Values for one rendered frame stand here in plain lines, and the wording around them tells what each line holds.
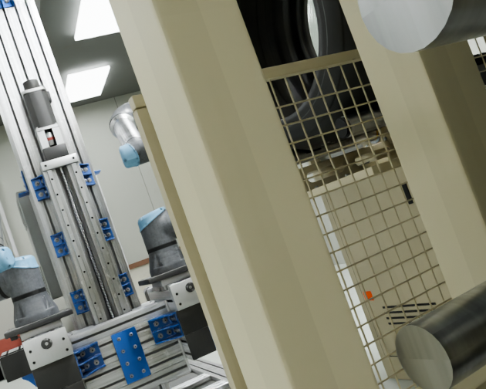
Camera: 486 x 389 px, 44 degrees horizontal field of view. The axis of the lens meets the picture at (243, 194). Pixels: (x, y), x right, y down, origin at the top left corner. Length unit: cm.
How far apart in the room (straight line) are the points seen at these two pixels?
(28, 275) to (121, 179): 834
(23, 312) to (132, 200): 833
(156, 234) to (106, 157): 830
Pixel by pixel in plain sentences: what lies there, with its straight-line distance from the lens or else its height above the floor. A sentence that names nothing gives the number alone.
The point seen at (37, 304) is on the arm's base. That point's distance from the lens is 217.
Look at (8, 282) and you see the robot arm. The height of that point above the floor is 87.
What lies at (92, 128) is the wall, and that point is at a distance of 1060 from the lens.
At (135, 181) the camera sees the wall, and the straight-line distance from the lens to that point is 1048.
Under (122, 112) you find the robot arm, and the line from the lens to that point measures 224.
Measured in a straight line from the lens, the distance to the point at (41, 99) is 239.
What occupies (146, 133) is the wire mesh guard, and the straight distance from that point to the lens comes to 83.
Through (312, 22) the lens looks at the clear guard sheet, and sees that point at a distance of 236.
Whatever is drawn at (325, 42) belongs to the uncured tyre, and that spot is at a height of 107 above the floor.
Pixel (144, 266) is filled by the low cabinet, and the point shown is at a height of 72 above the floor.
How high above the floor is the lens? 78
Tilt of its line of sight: 3 degrees up
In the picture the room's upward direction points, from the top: 20 degrees counter-clockwise
